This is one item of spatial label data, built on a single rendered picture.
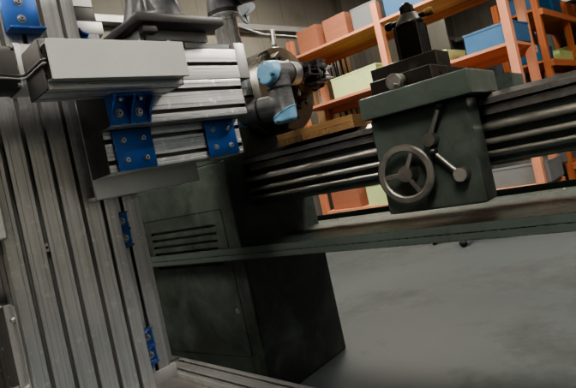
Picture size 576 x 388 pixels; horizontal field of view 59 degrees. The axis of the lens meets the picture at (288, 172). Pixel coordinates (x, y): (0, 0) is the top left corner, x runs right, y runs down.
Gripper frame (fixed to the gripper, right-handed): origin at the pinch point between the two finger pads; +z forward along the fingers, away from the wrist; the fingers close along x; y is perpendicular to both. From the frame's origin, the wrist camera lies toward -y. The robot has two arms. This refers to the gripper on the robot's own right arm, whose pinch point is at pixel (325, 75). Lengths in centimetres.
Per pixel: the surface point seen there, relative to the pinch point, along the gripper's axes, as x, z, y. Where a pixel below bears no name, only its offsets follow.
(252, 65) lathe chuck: 8.9, -16.2, -18.4
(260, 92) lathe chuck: -1.6, -19.2, -15.0
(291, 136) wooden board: -19.5, -21.3, -3.9
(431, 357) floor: -108, 15, 9
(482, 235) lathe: -55, -32, 55
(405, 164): -35, -32, 39
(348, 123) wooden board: -20.3, -20.8, 18.0
